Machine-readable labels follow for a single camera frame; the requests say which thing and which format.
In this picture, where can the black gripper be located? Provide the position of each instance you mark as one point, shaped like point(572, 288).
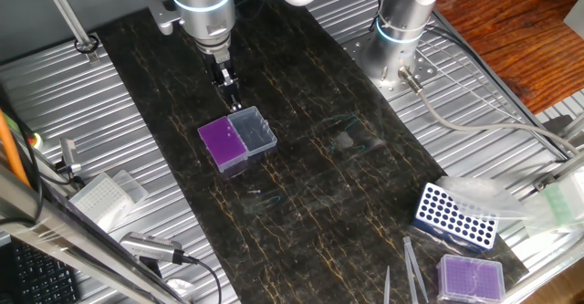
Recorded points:
point(219, 69)

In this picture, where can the small clear pipette tip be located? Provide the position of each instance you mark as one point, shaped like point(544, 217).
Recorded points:
point(253, 191)

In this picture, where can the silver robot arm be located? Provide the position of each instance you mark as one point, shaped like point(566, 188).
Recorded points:
point(205, 7)

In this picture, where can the open purple pipette tip box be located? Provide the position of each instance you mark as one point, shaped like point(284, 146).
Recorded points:
point(223, 142)

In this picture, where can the white pipette tip box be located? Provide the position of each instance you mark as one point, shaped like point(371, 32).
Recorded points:
point(102, 199)

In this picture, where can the medium clear pipette tip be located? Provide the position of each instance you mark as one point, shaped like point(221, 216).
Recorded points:
point(387, 286)

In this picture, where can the blue pipette tip rack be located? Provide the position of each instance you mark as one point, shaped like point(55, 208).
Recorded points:
point(451, 217)

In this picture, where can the closed purple pipette tip box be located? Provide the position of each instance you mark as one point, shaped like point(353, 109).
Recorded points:
point(471, 279)

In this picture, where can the green pipette tip box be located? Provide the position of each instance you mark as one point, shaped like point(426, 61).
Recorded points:
point(563, 199)

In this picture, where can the black marble pattern mat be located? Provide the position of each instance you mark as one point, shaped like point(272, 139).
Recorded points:
point(319, 231)

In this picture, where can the metal stand pole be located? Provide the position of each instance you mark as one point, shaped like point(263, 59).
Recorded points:
point(64, 7)

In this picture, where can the red yellow emergency button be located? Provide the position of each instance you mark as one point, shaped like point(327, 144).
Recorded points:
point(36, 140)

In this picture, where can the white crumpled tissue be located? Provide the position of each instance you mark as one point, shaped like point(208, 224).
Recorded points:
point(180, 288)

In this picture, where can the orange tube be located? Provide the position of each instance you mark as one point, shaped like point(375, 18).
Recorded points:
point(11, 153)

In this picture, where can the black keyboard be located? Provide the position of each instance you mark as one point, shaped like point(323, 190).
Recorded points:
point(41, 276)

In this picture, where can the clear plastic bag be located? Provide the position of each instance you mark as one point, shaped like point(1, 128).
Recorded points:
point(493, 199)

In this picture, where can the black block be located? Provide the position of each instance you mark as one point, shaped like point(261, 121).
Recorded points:
point(557, 123)

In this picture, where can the aluminium profile piece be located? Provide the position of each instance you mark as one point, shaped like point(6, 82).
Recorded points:
point(547, 181)

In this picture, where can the grey box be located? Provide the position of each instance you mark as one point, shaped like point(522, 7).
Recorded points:
point(576, 21)

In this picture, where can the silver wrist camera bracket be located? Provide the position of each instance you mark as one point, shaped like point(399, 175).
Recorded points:
point(159, 14)

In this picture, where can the small silver camera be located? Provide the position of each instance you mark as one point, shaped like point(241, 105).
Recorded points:
point(68, 153)

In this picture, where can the silver ribbed camera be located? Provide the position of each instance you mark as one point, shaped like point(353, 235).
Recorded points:
point(150, 247)

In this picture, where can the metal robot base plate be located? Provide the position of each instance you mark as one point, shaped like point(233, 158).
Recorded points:
point(426, 69)

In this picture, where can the aluminium frame bar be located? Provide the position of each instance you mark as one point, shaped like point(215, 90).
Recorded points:
point(55, 231)

